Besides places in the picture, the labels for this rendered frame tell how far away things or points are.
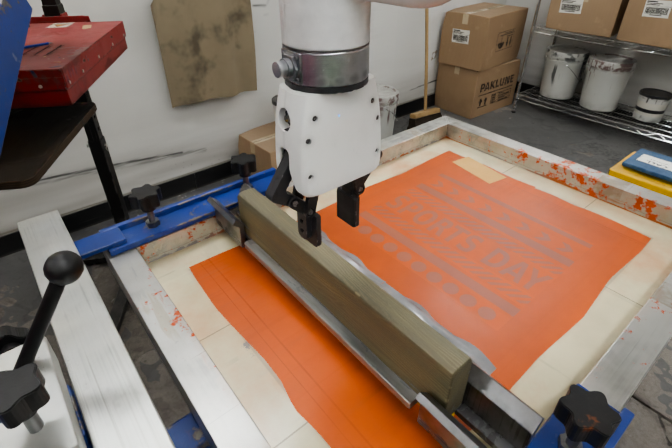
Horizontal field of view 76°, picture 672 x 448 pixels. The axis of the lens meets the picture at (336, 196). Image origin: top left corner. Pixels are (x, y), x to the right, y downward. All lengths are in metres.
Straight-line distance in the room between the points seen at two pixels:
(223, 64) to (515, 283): 2.13
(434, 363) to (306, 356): 0.18
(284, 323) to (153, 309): 0.16
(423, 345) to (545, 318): 0.25
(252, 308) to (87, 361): 0.21
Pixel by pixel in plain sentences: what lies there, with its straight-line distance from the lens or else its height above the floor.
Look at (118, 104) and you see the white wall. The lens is 2.48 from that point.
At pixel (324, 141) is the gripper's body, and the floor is 1.22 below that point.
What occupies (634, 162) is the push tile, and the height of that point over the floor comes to 0.97.
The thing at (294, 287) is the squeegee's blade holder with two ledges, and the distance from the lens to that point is 0.56.
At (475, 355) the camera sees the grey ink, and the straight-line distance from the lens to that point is 0.56.
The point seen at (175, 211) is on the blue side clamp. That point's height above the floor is 1.00.
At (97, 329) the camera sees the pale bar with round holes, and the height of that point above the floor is 1.04.
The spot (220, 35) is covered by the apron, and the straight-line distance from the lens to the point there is 2.51.
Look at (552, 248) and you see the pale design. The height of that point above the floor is 0.96.
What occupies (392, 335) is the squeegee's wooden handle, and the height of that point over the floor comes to 1.05.
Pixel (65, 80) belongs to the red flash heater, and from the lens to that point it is 1.21.
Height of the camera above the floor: 1.39
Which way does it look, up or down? 32 degrees down
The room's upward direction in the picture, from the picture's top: straight up
